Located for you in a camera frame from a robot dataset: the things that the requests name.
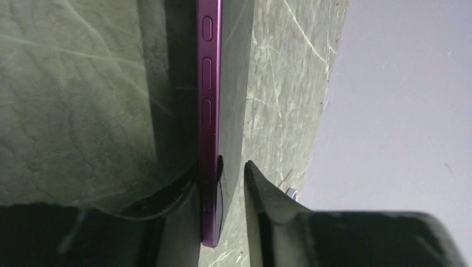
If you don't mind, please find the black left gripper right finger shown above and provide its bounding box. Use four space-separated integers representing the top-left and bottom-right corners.
244 161 466 266

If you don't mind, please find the black phone purple frame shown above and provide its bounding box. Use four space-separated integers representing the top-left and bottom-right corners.
196 0 255 248

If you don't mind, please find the black phone in lilac case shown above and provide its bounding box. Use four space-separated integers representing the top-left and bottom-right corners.
286 188 298 201

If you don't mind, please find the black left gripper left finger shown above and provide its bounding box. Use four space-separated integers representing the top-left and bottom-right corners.
1 166 200 266

